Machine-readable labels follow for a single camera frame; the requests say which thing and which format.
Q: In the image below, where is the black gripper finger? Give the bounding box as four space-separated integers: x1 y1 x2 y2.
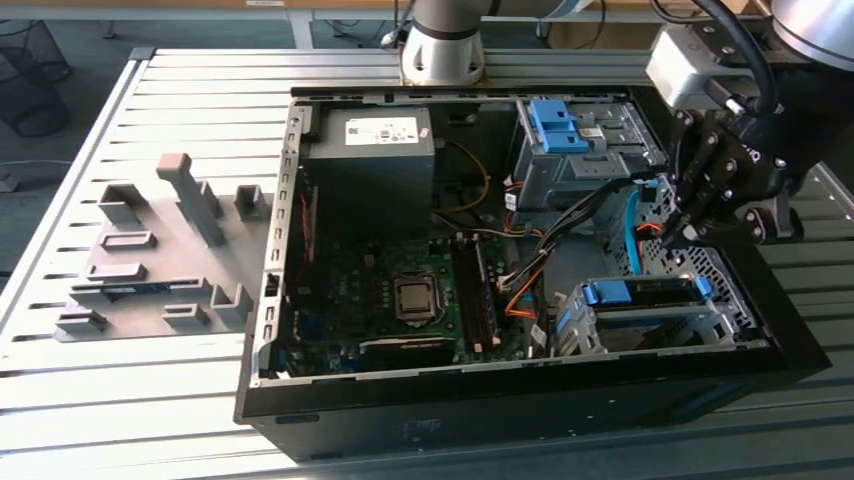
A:
679 197 806 246
662 109 739 247

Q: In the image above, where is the black cable bundle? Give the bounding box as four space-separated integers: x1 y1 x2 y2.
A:
536 177 635 257

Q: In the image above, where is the CPU socket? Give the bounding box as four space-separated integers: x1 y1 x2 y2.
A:
389 271 443 325

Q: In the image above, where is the blue RAM stick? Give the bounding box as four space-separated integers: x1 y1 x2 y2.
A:
103 283 168 299

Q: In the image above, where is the grey parts rack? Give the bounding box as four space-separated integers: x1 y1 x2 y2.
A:
56 152 279 344

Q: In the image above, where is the black graphics card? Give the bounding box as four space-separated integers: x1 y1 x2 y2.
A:
357 333 459 369

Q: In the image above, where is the green motherboard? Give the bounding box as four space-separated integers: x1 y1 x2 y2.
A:
284 233 539 375

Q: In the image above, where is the blue data wire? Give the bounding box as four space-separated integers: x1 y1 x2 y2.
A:
623 174 660 277

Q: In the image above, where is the black RAM slot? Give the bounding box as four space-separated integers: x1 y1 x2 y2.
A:
469 232 503 350
451 233 486 354

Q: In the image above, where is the grey metal drive cage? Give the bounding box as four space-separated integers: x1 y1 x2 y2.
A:
512 98 668 211

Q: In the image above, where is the grey power supply unit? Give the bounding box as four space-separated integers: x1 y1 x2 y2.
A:
303 107 439 241

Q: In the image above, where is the orange wire bundle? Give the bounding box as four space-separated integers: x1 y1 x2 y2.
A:
503 287 543 320

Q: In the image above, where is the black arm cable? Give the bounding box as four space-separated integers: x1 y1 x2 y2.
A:
692 0 783 115

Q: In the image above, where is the hard disk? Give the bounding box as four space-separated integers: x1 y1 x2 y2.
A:
556 276 719 354

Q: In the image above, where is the yellow wire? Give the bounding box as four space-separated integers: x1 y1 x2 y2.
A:
431 141 494 217

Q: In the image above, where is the blue plastic drive latch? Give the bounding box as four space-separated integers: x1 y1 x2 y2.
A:
528 99 594 155

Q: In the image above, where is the black PC case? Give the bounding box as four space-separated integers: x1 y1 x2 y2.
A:
232 84 832 464

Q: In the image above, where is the grey metal disk bay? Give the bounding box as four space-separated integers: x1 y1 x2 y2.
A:
552 273 740 357

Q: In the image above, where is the white frame desk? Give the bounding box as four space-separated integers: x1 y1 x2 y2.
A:
289 0 707 51

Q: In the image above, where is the black wire wastebasket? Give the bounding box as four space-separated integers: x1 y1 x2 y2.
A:
0 22 73 139

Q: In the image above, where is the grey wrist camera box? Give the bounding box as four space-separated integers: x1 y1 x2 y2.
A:
644 24 755 109

